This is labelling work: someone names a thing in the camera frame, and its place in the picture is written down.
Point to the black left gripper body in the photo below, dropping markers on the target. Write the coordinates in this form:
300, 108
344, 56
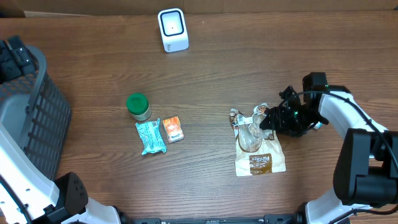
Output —
10, 66

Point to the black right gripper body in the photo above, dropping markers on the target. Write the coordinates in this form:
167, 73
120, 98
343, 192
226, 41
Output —
296, 121

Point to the beige plastic pouch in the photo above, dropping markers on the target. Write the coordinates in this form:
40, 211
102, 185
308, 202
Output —
258, 151

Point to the orange tissue pack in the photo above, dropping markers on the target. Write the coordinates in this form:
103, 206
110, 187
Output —
173, 129

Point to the green capped bottle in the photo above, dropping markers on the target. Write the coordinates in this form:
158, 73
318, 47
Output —
138, 106

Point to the green snack packet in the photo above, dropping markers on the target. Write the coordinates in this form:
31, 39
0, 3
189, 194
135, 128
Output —
149, 133

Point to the teal tissue pack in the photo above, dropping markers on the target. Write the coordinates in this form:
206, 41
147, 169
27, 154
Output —
318, 126

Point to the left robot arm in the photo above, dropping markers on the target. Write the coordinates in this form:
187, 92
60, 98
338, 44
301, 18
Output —
27, 196

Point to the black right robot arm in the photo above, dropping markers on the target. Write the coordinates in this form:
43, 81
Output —
365, 176

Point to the white barcode scanner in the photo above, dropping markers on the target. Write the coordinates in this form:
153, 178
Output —
173, 30

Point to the grey plastic mesh basket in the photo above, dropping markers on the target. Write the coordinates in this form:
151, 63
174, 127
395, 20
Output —
37, 115

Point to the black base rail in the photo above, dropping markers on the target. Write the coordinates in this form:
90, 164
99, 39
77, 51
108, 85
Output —
211, 221

